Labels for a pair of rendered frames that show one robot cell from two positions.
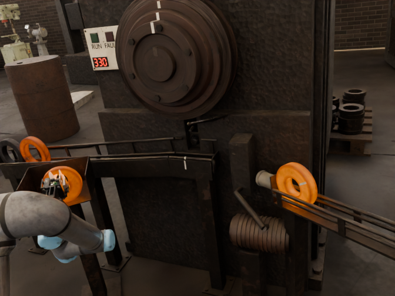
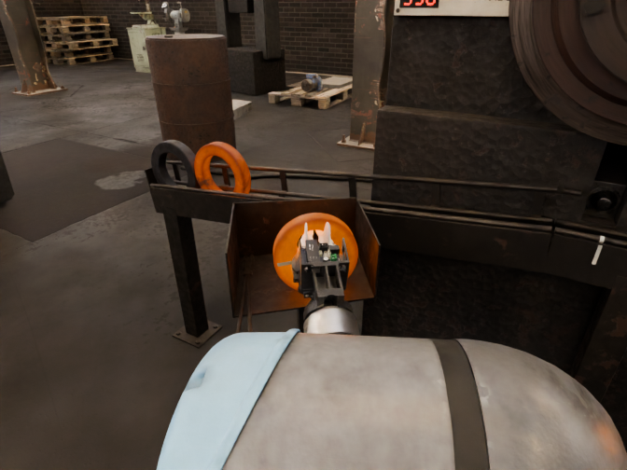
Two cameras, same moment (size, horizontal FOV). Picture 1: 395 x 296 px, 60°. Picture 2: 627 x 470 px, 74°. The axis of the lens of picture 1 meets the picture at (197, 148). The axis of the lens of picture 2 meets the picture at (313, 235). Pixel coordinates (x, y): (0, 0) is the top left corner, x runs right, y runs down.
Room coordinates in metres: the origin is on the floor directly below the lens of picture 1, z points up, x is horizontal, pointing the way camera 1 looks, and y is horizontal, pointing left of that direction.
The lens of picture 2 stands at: (0.61, 0.53, 1.08)
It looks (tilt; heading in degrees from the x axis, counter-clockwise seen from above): 29 degrees down; 3
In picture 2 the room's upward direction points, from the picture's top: straight up
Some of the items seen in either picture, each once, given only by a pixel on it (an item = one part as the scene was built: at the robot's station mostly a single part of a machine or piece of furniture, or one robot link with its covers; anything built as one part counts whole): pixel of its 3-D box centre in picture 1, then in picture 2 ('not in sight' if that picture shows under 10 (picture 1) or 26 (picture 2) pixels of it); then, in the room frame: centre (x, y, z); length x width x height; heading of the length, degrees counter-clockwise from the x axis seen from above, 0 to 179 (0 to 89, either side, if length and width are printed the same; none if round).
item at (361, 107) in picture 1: (300, 111); not in sight; (3.00, -0.99, 0.22); 1.20 x 0.81 x 0.44; 62
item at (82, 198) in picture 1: (77, 239); (301, 360); (1.31, 0.60, 0.36); 0.26 x 0.20 x 0.72; 99
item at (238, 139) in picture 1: (243, 164); not in sight; (1.22, -0.17, 0.68); 0.11 x 0.08 x 0.24; 154
